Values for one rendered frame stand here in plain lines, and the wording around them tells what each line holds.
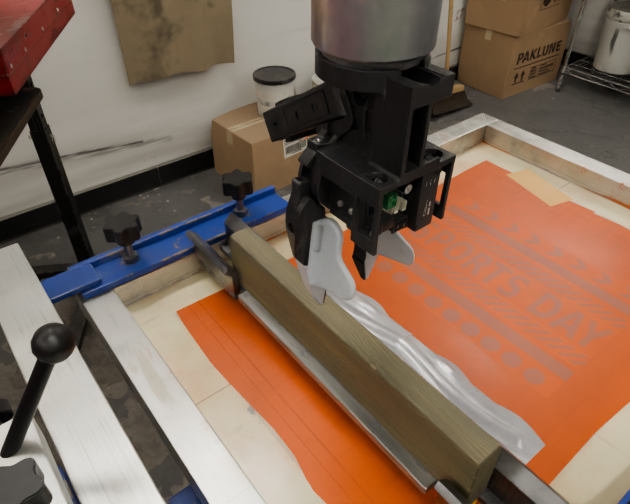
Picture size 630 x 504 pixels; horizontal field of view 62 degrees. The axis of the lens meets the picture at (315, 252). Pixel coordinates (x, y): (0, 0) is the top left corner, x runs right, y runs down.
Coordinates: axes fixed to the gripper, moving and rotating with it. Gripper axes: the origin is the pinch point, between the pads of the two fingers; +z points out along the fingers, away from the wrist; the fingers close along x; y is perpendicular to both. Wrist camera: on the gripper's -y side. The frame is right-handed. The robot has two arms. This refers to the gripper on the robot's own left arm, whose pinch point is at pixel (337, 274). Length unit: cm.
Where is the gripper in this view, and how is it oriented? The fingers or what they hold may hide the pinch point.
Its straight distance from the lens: 46.4
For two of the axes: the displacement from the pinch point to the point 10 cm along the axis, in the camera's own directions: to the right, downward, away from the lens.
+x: 7.8, -3.9, 4.9
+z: -0.1, 7.7, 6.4
